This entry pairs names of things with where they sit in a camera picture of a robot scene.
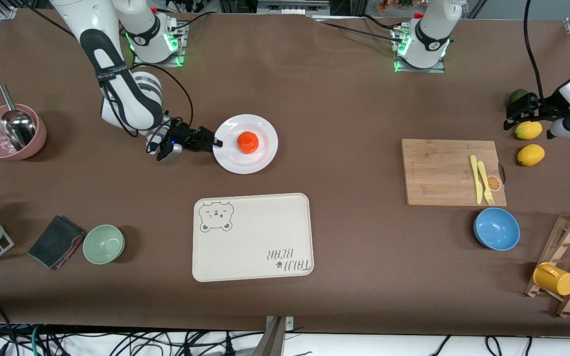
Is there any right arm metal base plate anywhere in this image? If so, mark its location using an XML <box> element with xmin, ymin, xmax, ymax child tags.
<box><xmin>133</xmin><ymin>22</ymin><xmax>187</xmax><ymax>68</ymax></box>

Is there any silver metal frame piece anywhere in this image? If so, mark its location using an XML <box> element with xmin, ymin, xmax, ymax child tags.
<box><xmin>258</xmin><ymin>0</ymin><xmax>330</xmax><ymax>15</ymax></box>

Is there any black right base cable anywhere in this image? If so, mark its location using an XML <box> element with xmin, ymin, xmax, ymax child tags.
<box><xmin>169</xmin><ymin>12</ymin><xmax>211</xmax><ymax>32</ymax></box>

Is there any yellow lemon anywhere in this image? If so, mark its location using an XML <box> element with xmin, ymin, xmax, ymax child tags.
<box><xmin>517</xmin><ymin>144</ymin><xmax>546</xmax><ymax>167</ymax></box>
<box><xmin>515</xmin><ymin>120</ymin><xmax>543</xmax><ymax>140</ymax></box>

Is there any orange mandarin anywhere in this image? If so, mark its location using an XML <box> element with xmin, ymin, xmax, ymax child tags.
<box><xmin>237</xmin><ymin>131</ymin><xmax>259</xmax><ymax>154</ymax></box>

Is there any metal scoop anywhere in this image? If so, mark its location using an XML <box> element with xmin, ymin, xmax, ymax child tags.
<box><xmin>0</xmin><ymin>84</ymin><xmax>37</xmax><ymax>151</ymax></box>

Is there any grey metal bar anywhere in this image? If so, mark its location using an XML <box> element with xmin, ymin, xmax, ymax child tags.
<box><xmin>253</xmin><ymin>316</ymin><xmax>286</xmax><ymax>356</ymax></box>

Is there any yellow plastic fork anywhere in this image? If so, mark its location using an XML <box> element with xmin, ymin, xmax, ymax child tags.
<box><xmin>477</xmin><ymin>161</ymin><xmax>495</xmax><ymax>206</ymax></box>

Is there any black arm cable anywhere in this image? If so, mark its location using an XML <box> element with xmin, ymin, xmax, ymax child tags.
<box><xmin>523</xmin><ymin>0</ymin><xmax>546</xmax><ymax>99</ymax></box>
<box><xmin>101</xmin><ymin>63</ymin><xmax>194</xmax><ymax>138</ymax></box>

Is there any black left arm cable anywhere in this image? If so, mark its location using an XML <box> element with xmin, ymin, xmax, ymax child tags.
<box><xmin>523</xmin><ymin>0</ymin><xmax>546</xmax><ymax>99</ymax></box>

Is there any wooden mug rack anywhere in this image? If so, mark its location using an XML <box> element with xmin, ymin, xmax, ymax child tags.
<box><xmin>524</xmin><ymin>209</ymin><xmax>570</xmax><ymax>318</ymax></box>

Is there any yellow plastic knife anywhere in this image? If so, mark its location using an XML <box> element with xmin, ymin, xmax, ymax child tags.
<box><xmin>470</xmin><ymin>155</ymin><xmax>484</xmax><ymax>205</ymax></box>

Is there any blue bowl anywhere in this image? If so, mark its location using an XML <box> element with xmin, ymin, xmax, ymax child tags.
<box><xmin>473</xmin><ymin>207</ymin><xmax>521</xmax><ymax>252</ymax></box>

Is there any yellow mug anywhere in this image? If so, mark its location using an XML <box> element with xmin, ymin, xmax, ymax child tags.
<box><xmin>532</xmin><ymin>262</ymin><xmax>570</xmax><ymax>297</ymax></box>

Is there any cream bear print tray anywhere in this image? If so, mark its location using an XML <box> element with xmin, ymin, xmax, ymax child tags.
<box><xmin>192</xmin><ymin>192</ymin><xmax>314</xmax><ymax>283</ymax></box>

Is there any metal clamp bracket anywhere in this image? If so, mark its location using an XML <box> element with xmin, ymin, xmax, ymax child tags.
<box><xmin>265</xmin><ymin>315</ymin><xmax>294</xmax><ymax>333</ymax></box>

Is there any white round plate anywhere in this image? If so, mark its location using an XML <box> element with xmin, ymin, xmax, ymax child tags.
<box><xmin>212</xmin><ymin>114</ymin><xmax>279</xmax><ymax>175</ymax></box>

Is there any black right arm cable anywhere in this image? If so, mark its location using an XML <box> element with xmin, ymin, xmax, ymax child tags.
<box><xmin>101</xmin><ymin>63</ymin><xmax>194</xmax><ymax>138</ymax></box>

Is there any black base cable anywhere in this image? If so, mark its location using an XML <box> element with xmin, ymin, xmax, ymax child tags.
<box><xmin>169</xmin><ymin>12</ymin><xmax>211</xmax><ymax>32</ymax></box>
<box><xmin>315</xmin><ymin>15</ymin><xmax>407</xmax><ymax>43</ymax></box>

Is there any black left base cable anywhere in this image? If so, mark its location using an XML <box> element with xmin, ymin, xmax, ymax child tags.
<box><xmin>315</xmin><ymin>15</ymin><xmax>407</xmax><ymax>43</ymax></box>

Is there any pale green bowl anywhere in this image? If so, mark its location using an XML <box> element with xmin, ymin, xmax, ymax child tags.
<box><xmin>82</xmin><ymin>224</ymin><xmax>126</xmax><ymax>266</ymax></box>

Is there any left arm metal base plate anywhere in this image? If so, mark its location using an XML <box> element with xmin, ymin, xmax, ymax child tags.
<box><xmin>393</xmin><ymin>27</ymin><xmax>446</xmax><ymax>74</ymax></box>

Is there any dark grey folded cloth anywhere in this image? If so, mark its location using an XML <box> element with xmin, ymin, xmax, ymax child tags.
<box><xmin>27</xmin><ymin>215</ymin><xmax>87</xmax><ymax>271</ymax></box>

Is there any teal cable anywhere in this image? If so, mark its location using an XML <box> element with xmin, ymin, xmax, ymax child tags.
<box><xmin>31</xmin><ymin>324</ymin><xmax>44</xmax><ymax>356</ymax></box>

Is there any wooden cutting board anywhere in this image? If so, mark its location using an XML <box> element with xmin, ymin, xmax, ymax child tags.
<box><xmin>401</xmin><ymin>139</ymin><xmax>508</xmax><ymax>207</ymax></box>

